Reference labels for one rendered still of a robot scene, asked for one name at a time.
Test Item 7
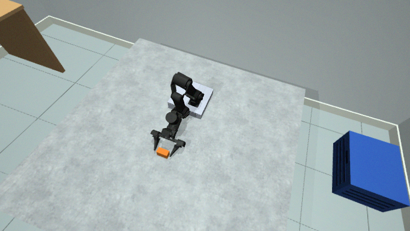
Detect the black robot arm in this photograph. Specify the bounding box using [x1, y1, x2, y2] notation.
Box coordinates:
[161, 72, 204, 138]

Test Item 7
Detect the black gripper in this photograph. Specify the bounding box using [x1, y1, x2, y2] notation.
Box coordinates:
[150, 124, 186, 157]

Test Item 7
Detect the orange block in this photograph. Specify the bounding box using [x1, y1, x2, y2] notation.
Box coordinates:
[156, 147, 170, 158]

